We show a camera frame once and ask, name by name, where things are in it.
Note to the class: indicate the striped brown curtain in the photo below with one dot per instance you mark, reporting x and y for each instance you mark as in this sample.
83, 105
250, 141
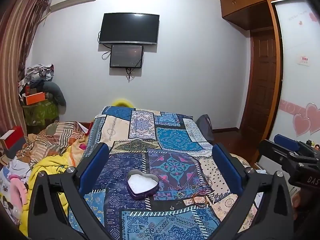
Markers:
18, 28

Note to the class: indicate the purple heart-shaped tin box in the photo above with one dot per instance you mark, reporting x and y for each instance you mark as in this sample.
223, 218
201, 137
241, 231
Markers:
141, 185

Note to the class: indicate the yellow blanket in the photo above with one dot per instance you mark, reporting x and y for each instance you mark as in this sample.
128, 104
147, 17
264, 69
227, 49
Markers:
51, 165

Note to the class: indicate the dark grey pillow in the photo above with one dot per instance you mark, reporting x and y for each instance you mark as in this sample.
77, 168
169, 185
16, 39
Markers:
54, 89

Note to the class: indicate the red and white box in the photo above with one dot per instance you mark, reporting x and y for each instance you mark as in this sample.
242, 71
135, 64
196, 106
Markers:
12, 141

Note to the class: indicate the pile of clothes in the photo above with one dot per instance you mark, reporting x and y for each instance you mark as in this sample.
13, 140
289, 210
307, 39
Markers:
37, 72

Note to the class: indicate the small black wall monitor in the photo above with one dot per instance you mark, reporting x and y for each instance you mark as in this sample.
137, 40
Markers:
126, 56

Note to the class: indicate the wooden door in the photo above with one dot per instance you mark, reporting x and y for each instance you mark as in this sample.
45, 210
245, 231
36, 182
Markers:
262, 82

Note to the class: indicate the striped orange blanket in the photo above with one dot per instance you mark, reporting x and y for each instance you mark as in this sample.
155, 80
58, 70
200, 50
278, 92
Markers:
53, 140

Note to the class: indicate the yellow round object behind bed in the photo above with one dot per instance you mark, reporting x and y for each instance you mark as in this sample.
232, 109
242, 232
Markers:
122, 103

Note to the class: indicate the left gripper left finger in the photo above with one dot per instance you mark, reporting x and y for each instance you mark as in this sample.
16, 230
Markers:
46, 217

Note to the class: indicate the wooden overhead cabinet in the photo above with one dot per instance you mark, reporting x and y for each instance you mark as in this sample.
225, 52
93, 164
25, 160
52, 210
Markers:
247, 14

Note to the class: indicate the orange box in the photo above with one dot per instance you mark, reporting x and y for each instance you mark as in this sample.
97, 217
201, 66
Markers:
34, 98

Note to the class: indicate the pink plush toy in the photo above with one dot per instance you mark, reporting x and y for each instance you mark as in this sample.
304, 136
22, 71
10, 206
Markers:
17, 195

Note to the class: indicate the black wall television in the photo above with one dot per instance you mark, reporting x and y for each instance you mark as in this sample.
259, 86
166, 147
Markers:
126, 27

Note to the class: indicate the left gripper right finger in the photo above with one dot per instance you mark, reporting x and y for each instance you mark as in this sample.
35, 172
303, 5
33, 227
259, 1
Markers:
274, 217

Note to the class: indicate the blue patchwork bedspread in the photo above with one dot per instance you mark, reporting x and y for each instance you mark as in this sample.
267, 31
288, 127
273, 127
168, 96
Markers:
193, 196

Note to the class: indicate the green cloth covered box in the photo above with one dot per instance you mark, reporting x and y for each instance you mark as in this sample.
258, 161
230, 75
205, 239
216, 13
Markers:
39, 113

